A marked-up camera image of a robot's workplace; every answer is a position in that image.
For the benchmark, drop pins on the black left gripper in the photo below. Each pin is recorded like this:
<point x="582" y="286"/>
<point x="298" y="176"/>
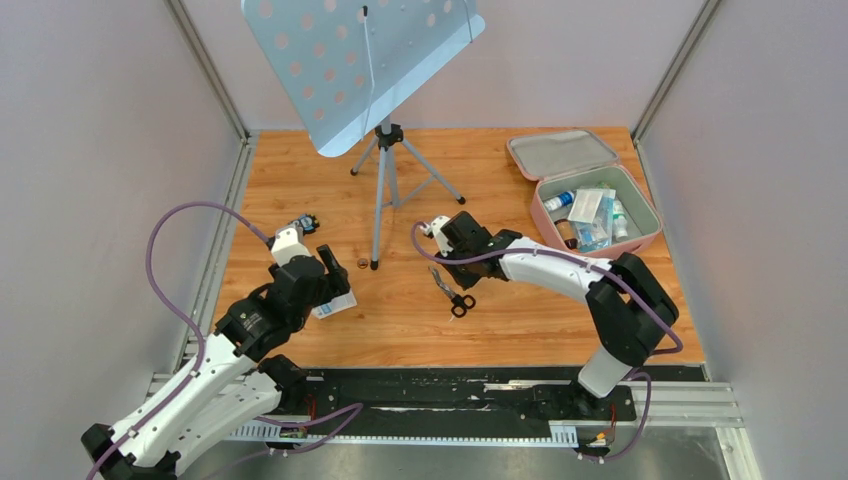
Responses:
<point x="337" y="281"/>

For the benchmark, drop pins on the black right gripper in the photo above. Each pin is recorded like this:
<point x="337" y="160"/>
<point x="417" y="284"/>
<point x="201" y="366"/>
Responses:
<point x="464" y="281"/>

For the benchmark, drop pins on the white blue gauze packet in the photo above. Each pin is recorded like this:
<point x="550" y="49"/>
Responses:
<point x="336" y="305"/>

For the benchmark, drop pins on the black handled scissors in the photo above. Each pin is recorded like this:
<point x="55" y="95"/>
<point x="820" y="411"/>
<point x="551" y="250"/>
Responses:
<point x="460" y="304"/>

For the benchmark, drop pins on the brown medicine bottle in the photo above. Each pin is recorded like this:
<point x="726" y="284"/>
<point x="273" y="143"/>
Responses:
<point x="567" y="234"/>

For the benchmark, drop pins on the white blue bottle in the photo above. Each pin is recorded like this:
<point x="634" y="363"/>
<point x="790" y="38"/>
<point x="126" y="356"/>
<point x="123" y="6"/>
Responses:
<point x="559" y="201"/>

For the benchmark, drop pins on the pink medicine kit case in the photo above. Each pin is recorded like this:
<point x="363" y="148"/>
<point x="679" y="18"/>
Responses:
<point x="578" y="159"/>

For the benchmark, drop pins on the large blue cotton packet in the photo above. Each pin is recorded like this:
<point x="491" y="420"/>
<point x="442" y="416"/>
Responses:
<point x="598" y="234"/>

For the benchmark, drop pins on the white green medicine bottle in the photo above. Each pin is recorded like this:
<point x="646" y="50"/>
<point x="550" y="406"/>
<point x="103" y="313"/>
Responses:
<point x="620" y="222"/>

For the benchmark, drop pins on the white pad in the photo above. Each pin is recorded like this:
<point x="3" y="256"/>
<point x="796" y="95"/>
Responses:
<point x="586" y="205"/>

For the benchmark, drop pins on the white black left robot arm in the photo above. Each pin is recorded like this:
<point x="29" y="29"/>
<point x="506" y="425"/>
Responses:
<point x="231" y="380"/>

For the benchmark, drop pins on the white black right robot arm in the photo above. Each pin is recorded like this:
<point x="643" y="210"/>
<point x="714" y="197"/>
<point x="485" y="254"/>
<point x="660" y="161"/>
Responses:
<point x="631" y="311"/>

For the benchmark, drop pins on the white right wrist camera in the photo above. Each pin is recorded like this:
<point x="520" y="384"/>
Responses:
<point x="435" y="230"/>

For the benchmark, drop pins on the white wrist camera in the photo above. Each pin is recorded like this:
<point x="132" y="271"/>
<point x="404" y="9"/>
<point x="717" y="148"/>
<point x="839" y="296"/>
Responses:
<point x="435" y="230"/>
<point x="287" y="243"/>

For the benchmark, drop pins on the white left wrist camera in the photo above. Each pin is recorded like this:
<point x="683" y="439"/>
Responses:
<point x="287" y="243"/>

